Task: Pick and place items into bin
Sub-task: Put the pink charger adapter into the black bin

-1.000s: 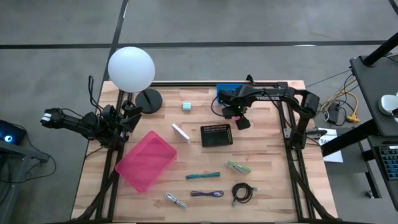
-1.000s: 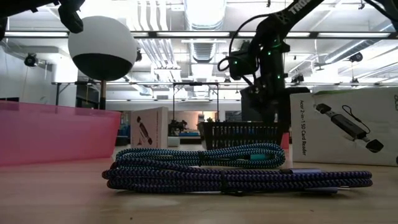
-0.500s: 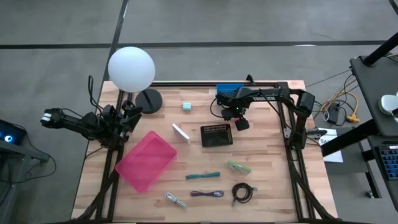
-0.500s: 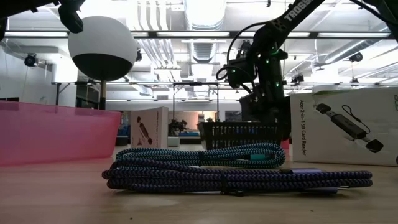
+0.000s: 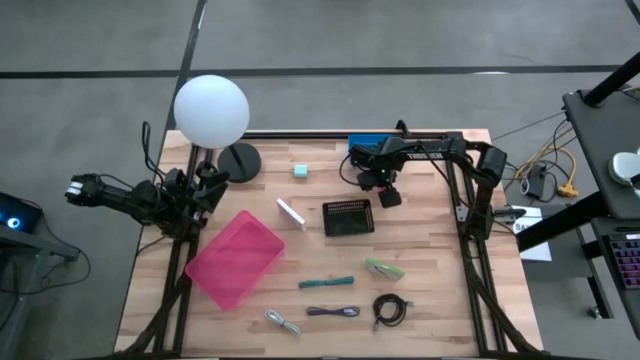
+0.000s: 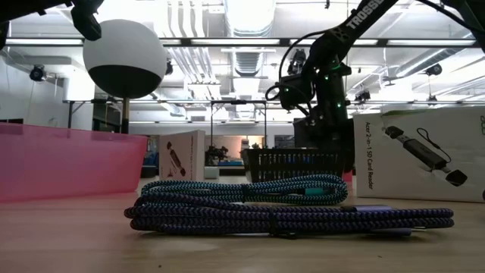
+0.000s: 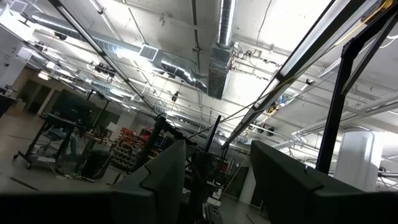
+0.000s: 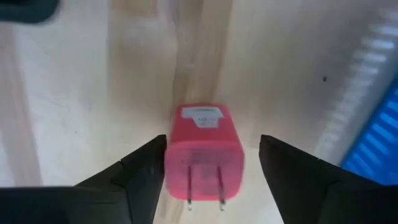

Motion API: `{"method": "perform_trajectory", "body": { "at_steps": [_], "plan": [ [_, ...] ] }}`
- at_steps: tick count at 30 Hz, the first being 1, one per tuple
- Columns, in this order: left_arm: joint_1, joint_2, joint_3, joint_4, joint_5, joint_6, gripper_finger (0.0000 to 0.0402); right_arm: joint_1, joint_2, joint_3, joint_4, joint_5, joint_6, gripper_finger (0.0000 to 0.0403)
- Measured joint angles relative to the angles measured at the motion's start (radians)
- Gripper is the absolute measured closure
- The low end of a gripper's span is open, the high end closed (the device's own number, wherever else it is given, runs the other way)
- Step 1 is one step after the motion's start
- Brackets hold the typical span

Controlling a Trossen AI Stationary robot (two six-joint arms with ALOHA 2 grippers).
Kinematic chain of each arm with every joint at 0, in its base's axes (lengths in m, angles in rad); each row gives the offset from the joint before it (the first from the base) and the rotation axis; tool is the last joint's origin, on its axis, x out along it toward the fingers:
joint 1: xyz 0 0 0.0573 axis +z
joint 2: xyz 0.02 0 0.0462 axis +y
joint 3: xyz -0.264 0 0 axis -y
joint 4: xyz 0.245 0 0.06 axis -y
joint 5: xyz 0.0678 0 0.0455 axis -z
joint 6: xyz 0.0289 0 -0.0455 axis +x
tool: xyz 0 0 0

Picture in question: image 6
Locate pink translucent plastic bin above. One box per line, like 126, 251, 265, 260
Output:
0, 121, 149, 204

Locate white card reader box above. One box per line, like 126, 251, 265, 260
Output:
352, 105, 485, 204
158, 130, 206, 182

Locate black mesh plastic basket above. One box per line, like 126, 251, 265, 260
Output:
241, 147, 346, 184

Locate white globe lamp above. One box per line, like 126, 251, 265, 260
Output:
82, 18, 167, 134

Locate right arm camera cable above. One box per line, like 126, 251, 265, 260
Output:
264, 29, 331, 115

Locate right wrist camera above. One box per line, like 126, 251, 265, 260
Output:
278, 74, 316, 111

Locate purple braided cable bundle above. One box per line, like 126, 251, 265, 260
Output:
124, 193, 455, 240

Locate teal marker pen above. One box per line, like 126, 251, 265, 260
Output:
140, 174, 349, 208

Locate black ceiling spotlight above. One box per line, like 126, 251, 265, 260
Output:
29, 64, 47, 83
424, 63, 443, 77

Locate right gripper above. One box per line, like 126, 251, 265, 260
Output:
293, 113, 355, 152

